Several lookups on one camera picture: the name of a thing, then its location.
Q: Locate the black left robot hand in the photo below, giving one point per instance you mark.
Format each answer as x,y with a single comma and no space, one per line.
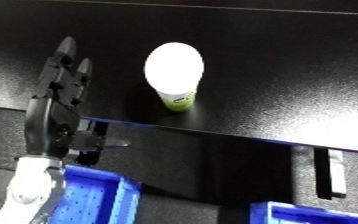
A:
51,120

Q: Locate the green band paper cup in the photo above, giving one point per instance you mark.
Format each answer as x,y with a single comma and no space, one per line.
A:
174,66

